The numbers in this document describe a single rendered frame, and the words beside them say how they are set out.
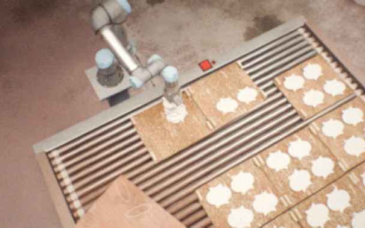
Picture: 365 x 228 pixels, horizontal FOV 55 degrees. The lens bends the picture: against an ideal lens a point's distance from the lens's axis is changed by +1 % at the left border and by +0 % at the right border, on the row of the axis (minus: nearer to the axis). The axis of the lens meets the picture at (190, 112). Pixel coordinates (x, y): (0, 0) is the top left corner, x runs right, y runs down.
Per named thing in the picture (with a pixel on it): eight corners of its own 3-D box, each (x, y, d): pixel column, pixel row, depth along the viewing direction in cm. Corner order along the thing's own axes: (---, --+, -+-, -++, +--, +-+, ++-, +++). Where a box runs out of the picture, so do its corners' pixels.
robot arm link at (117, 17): (108, 55, 233) (95, -1, 183) (126, 44, 238) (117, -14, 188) (120, 68, 230) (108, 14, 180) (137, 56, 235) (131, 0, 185)
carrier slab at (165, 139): (129, 118, 221) (129, 117, 219) (185, 90, 230) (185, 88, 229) (155, 164, 208) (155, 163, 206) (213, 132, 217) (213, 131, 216)
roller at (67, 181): (61, 182, 207) (58, 180, 203) (318, 48, 252) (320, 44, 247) (64, 189, 205) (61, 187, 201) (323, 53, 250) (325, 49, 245)
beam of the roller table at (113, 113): (35, 148, 218) (31, 145, 213) (299, 20, 266) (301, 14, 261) (40, 160, 215) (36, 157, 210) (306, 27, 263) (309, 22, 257)
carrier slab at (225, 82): (186, 89, 231) (186, 88, 229) (236, 62, 241) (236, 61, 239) (215, 130, 218) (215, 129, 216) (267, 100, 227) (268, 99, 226)
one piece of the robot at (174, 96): (173, 99, 190) (174, 112, 204) (186, 90, 192) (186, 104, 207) (160, 84, 194) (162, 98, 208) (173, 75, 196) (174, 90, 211)
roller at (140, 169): (70, 204, 202) (68, 202, 197) (332, 63, 246) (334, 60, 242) (73, 212, 200) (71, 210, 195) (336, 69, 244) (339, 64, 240)
